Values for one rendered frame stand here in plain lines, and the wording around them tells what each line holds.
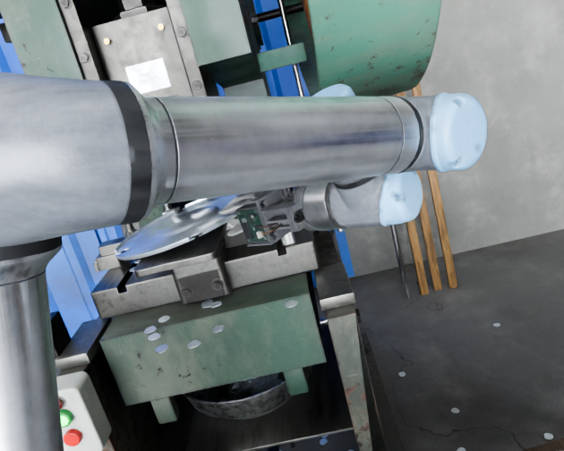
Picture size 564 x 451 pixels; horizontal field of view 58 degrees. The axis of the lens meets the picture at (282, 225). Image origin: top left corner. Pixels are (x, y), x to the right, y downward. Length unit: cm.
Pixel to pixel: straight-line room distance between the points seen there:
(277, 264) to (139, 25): 50
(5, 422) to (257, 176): 28
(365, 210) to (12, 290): 41
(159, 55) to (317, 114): 61
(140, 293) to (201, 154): 71
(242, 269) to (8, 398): 59
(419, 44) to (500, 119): 162
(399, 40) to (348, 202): 27
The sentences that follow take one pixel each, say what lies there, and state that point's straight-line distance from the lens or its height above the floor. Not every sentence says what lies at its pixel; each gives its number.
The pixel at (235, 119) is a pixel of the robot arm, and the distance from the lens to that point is 37.
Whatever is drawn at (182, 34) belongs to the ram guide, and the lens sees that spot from 94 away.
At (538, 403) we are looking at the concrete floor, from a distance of 163.
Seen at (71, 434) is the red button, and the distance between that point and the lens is 97.
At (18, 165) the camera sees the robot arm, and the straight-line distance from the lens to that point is 32.
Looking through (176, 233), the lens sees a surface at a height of 79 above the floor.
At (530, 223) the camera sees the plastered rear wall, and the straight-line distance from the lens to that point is 260.
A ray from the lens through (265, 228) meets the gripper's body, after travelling 75.
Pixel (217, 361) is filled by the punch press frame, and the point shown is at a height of 55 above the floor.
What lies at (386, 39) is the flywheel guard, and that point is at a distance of 79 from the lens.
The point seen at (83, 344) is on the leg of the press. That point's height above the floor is 64.
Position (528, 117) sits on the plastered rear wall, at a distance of 247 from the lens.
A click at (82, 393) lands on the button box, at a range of 94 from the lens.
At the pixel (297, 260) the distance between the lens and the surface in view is 98.
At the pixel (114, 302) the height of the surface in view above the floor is 68.
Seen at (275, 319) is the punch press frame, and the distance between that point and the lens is 93.
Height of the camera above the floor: 104
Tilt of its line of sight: 18 degrees down
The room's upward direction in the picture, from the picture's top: 15 degrees counter-clockwise
